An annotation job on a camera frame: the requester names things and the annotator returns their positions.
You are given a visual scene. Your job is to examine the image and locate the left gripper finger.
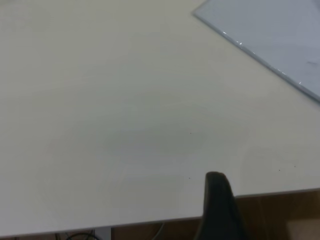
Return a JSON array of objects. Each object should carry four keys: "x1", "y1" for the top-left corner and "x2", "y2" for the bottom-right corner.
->
[{"x1": 196, "y1": 171, "x2": 251, "y2": 240}]

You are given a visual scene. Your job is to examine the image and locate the clear zip bag green strip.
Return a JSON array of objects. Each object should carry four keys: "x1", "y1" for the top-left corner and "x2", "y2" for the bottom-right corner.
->
[{"x1": 191, "y1": 0, "x2": 320, "y2": 103}]

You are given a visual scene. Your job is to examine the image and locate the white table leg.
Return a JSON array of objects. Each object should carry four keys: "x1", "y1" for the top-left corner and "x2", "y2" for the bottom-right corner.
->
[{"x1": 96, "y1": 226, "x2": 112, "y2": 240}]

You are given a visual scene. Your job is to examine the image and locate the grey hanging cable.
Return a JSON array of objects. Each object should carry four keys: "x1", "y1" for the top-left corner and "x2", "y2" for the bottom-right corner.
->
[{"x1": 151, "y1": 221, "x2": 166, "y2": 240}]

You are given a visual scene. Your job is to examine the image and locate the black floor cables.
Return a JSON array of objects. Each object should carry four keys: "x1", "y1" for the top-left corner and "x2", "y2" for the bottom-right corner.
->
[{"x1": 56, "y1": 230, "x2": 99, "y2": 240}]

